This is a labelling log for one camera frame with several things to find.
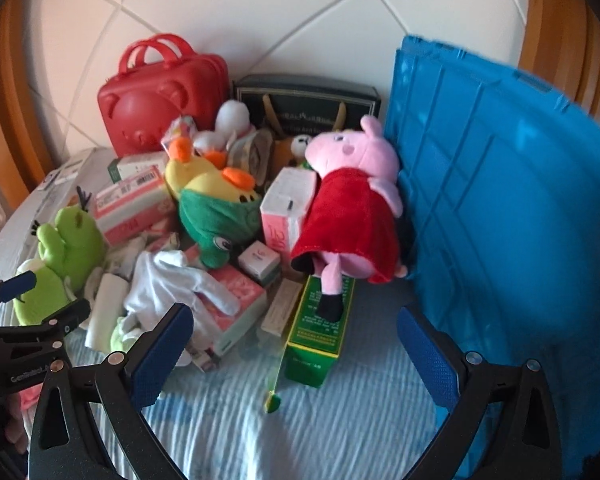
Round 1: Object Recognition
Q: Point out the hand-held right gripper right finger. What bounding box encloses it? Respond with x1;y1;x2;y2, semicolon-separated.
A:
396;306;563;480

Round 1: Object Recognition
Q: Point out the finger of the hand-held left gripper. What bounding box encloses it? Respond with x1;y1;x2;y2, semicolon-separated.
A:
0;270;39;332
0;299;91;349

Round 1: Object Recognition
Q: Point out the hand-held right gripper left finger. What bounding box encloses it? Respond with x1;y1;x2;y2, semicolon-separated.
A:
27;302;196;480

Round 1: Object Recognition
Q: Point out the blue plastic storage crate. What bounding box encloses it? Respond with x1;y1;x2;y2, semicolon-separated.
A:
382;35;600;480

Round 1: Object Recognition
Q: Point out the white paper roll tube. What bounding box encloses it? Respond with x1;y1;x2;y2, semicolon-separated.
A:
85;272;126;349

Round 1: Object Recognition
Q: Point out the green frog plush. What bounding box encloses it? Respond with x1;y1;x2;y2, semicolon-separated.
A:
14;187;106;327

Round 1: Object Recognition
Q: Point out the white cloth glove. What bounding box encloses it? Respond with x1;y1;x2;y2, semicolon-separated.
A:
125;250;241;322

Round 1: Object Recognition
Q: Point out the pink floral box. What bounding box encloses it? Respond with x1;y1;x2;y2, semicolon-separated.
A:
207;265;269;357

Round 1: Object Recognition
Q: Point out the large green medicine box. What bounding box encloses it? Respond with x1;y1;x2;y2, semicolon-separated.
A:
283;274;357;391

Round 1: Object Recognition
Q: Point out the pink white medicine box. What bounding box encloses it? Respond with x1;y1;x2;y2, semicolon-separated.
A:
92;165;177;247

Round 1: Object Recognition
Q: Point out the beige slim box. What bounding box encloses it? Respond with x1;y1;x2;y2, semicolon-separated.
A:
260;280;304;339

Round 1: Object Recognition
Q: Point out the small white pink box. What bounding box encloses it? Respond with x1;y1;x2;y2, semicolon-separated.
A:
237;241;281;281

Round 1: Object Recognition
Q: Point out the yellow green plush toy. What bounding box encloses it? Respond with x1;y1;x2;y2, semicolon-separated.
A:
164;137;264;269

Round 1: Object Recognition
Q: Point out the white green medicine box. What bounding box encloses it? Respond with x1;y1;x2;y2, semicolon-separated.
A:
107;152;169;184

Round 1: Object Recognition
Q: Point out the pink pig plush red dress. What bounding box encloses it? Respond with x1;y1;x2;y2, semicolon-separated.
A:
290;115;410;322

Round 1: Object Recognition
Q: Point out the tall pink white carton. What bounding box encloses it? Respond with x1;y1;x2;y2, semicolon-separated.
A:
260;167;319;257

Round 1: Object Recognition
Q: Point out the pink white packet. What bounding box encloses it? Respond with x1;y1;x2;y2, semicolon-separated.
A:
161;115;196;152

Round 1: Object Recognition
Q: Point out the grey round container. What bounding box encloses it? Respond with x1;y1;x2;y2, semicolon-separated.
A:
227;130;276;187

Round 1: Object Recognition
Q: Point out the red bear suitcase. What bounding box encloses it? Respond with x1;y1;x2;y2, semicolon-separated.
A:
97;34;231;157

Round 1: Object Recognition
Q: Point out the brown plush toy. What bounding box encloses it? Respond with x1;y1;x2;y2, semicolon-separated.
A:
272;135;311;172

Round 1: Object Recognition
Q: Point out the white plush toy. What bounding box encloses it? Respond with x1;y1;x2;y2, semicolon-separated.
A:
195;100;254;157

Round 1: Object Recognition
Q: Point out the black gift box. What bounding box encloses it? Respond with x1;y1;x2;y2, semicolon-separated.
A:
231;74;382;137

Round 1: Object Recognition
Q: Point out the wooden frame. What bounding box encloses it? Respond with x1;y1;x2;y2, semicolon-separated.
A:
522;0;600;122
0;0;56;197

